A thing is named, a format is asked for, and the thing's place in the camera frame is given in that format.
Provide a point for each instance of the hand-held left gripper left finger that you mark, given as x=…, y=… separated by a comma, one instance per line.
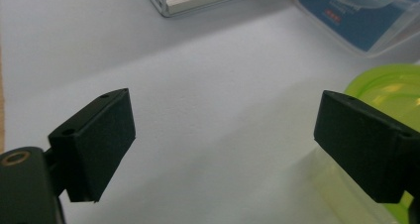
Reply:
x=99, y=144

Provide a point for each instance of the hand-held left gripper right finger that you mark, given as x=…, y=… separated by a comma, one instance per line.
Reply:
x=360, y=141

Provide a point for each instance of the green round plastic container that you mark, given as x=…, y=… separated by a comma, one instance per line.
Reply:
x=389, y=85

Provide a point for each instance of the clear food container blue label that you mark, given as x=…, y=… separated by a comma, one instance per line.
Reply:
x=356, y=29

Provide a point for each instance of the pale grey table mat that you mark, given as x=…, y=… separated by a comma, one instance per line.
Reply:
x=214, y=101

